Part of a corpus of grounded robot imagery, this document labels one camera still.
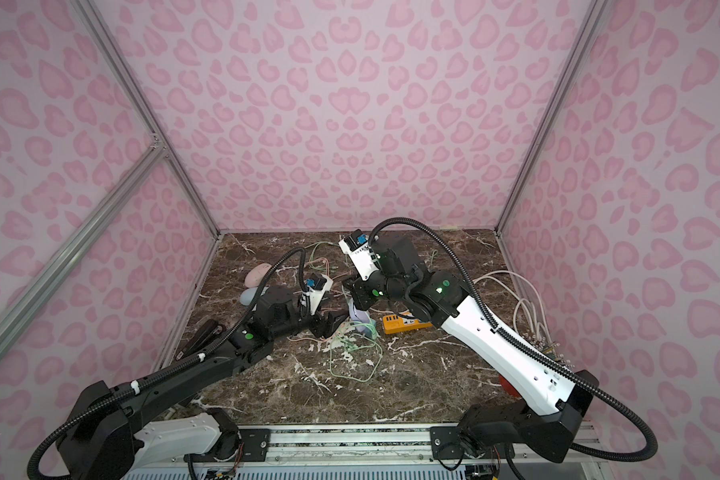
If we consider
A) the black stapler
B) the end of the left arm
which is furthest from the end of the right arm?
the black stapler

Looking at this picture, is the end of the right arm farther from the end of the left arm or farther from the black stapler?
the black stapler

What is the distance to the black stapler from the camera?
87cm
